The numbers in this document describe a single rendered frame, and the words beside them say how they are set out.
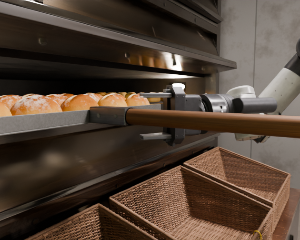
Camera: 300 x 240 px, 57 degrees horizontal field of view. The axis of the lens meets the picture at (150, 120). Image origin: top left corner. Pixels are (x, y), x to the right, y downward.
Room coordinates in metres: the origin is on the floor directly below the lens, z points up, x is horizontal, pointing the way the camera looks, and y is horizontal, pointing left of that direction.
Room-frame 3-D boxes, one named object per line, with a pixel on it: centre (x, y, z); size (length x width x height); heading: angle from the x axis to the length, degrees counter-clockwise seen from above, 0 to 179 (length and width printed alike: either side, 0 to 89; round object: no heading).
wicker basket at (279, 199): (1.58, -0.53, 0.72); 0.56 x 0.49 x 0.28; 146
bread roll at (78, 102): (0.59, 0.15, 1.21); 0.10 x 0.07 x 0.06; 148
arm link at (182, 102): (0.60, -0.09, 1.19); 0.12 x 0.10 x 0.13; 113
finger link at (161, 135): (0.56, -0.01, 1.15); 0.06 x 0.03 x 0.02; 113
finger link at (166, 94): (0.56, -0.01, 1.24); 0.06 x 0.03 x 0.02; 113
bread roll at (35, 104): (0.50, 0.20, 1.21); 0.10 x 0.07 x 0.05; 146
